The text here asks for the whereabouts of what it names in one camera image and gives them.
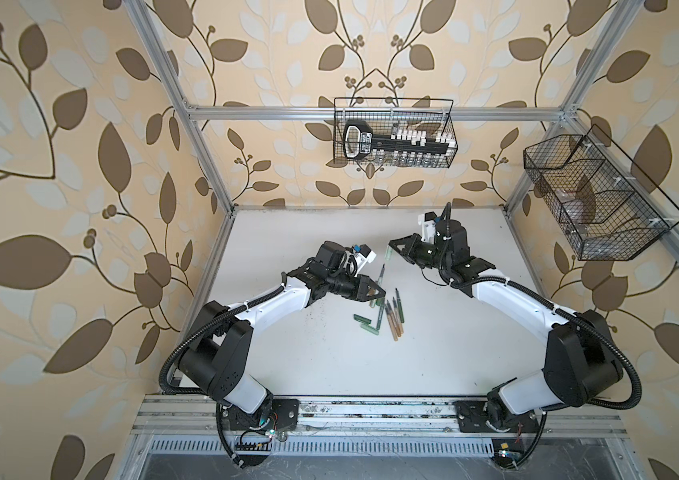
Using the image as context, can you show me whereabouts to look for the back wire basket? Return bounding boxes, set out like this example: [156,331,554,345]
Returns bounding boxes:
[332,96,459,169]

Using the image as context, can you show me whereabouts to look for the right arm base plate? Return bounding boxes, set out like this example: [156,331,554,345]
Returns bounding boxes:
[453,400,539,435]

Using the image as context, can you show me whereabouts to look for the black socket tool set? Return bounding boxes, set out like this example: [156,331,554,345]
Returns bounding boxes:
[339,120,457,161]

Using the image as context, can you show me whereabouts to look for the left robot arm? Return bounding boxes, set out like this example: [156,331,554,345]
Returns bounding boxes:
[158,241,385,418]

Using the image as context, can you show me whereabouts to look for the side wire basket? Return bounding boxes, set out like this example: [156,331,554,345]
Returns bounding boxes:
[523,125,679,261]

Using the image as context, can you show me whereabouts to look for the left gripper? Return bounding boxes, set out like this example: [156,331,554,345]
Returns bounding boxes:
[325,271,389,301]

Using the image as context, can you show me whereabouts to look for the dark green pen cap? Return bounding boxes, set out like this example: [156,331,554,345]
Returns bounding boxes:
[353,314,371,325]

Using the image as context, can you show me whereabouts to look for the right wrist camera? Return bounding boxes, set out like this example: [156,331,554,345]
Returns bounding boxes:
[417,211,439,244]

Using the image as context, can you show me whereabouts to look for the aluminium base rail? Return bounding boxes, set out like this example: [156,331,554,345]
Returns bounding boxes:
[130,395,629,439]

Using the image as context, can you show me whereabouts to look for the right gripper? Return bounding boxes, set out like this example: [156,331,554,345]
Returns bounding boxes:
[389,234,449,273]

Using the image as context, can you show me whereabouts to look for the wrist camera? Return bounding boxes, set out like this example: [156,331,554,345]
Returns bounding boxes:
[417,211,439,244]
[349,244,377,270]

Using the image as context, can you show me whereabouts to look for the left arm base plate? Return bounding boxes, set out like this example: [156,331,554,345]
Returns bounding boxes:
[220,398,300,433]

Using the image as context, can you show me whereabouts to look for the light green cap lower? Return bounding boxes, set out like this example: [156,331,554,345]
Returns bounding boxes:
[359,323,379,336]

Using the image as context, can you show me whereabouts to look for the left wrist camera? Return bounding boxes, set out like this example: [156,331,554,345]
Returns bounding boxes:
[349,244,377,270]

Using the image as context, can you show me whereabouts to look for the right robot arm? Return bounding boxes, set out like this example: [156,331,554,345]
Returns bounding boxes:
[389,206,643,416]

